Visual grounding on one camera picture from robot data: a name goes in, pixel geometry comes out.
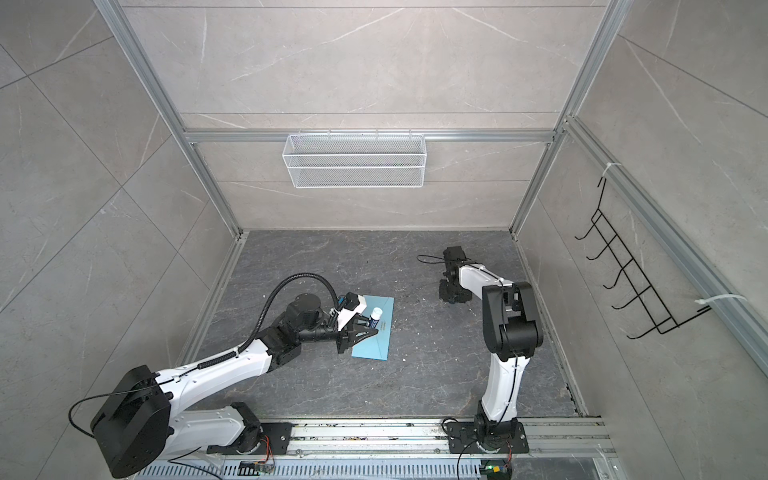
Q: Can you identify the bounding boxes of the glue stick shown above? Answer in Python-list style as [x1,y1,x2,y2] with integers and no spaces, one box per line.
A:
[368,307,384,329]

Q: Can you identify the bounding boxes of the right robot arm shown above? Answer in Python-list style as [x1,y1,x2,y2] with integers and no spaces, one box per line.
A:
[439,246,543,450]

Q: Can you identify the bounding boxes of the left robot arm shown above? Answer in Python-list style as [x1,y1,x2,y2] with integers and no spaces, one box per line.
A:
[90,293,384,479]

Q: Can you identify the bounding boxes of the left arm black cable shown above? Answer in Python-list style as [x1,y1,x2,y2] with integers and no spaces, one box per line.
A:
[191,272,341,373]

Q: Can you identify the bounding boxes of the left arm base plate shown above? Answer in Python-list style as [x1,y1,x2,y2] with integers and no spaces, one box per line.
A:
[236,422,293,456]

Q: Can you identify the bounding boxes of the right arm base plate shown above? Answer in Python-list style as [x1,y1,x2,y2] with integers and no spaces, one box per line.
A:
[441,418,530,455]

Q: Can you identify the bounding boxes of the white wire mesh basket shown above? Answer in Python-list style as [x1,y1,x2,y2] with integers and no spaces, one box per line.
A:
[282,133,428,189]

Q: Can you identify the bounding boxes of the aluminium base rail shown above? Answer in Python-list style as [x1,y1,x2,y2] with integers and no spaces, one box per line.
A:
[137,417,626,479]

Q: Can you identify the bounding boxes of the black wire hook rack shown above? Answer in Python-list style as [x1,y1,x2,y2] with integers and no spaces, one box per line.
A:
[574,178,712,340]

